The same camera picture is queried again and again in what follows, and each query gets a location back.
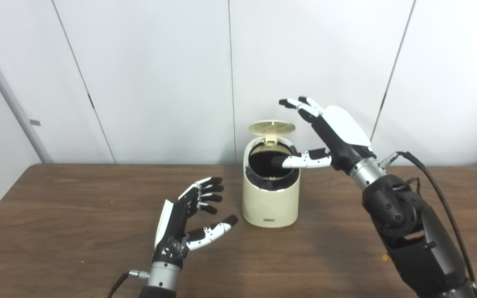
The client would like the cream round bin lid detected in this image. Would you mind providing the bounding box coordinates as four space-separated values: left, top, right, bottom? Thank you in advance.
248 120 296 145

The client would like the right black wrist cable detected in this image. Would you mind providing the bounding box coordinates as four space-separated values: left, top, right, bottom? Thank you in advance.
379 151 477 298

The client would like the grey wall corner post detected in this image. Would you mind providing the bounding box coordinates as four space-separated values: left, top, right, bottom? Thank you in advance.
0 23 53 163

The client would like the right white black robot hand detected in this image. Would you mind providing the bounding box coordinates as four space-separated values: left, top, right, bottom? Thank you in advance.
279 96 376 174

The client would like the black bin liner bag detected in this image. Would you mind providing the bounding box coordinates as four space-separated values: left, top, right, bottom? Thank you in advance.
245 143 299 192

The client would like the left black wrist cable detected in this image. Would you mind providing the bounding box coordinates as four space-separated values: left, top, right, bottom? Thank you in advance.
107 270 150 298

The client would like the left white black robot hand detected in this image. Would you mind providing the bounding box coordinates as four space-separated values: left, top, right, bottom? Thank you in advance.
152 177 239 269

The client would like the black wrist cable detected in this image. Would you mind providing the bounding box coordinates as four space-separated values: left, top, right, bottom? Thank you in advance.
379 151 477 298
107 270 150 298

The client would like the cream-colored bin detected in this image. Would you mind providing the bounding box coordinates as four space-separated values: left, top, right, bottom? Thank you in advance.
242 137 301 228

